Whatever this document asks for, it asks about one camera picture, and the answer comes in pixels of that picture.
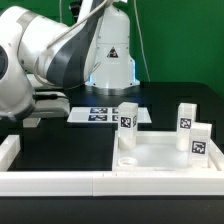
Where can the white square tabletop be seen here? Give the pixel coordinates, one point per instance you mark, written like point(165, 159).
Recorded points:
point(156, 151)

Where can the white U-shaped fence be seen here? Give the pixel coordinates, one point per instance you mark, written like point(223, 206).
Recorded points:
point(199, 182)

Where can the white marker base plate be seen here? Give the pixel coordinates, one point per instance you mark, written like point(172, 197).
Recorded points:
point(93, 115)

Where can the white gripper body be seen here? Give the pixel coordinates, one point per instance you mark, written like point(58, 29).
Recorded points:
point(51, 104)

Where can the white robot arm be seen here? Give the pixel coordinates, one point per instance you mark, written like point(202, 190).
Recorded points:
point(93, 52)

